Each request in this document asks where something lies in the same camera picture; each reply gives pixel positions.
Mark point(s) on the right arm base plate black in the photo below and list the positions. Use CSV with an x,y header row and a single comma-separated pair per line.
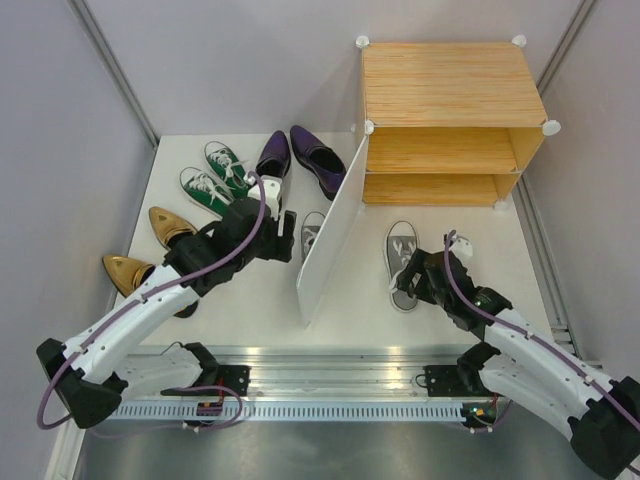
x,y
444,381

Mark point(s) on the white cabinet door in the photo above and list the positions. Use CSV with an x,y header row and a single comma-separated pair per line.
x,y
332,237

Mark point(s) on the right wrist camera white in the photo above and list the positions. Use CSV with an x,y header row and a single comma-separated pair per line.
x,y
459,245

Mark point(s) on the purple loafer right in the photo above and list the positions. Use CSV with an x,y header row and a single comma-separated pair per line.
x,y
319,159

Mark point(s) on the wooden shoe cabinet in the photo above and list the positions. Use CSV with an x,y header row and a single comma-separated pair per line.
x,y
448,124

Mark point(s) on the grey sneaker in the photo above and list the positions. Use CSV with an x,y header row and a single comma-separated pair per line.
x,y
400,243
310,228

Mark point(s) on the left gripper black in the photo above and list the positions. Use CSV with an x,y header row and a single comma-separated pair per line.
x,y
279,244

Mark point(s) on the purple loafer left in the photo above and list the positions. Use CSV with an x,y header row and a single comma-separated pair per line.
x,y
275,159

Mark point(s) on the green sneaker upper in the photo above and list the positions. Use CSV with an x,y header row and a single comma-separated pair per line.
x,y
226,165

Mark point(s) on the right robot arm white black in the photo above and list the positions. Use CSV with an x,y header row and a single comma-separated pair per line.
x,y
597,414

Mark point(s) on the green sneaker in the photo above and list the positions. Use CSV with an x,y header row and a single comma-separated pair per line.
x,y
226,165
206,191

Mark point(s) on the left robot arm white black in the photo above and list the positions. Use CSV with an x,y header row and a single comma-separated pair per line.
x,y
189,272

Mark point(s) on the white slotted cable duct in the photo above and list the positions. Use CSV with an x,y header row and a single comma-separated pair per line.
x,y
175,410

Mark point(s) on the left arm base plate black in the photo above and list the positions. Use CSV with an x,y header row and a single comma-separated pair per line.
x,y
233,377

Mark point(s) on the purple loafer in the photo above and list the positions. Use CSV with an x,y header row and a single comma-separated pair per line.
x,y
319,159
275,159

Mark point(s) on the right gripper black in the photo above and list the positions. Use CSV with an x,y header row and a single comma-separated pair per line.
x,y
415,265

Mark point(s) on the green sneaker lower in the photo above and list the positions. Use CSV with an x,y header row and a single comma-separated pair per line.
x,y
206,191

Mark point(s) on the aluminium mounting rail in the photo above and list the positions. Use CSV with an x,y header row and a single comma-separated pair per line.
x,y
320,372

